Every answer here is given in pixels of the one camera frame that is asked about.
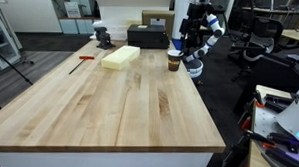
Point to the black clamp red grip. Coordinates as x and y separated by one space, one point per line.
252 113

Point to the brown cardboard box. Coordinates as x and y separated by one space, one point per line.
152 17

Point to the black control box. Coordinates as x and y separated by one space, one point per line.
147 36

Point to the white drawer cabinet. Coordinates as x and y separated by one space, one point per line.
100 162

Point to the white pillar blue base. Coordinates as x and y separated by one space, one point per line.
178 7

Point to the white metal rack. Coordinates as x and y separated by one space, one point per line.
2 38

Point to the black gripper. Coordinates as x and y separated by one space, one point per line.
196 16

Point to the grey white device housing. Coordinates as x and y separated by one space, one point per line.
296 115

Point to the long bar clamp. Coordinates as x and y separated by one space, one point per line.
235 156

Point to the wooden side table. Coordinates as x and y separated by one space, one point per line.
260 164

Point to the low white shelf cabinet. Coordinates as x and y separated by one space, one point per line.
74 26

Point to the brown paper coffee cup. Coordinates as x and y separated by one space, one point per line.
174 62

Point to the black mesh office chair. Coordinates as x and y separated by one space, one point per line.
262 40

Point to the black camera tripod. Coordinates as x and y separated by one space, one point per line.
13 67

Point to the yellow foam block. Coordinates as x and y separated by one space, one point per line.
120 57

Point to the black bench vise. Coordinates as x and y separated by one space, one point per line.
103 37

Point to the wooden office desk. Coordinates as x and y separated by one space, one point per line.
296 36

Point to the black tool on plate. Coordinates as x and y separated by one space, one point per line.
279 102

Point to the white printed sign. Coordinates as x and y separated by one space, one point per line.
72 9

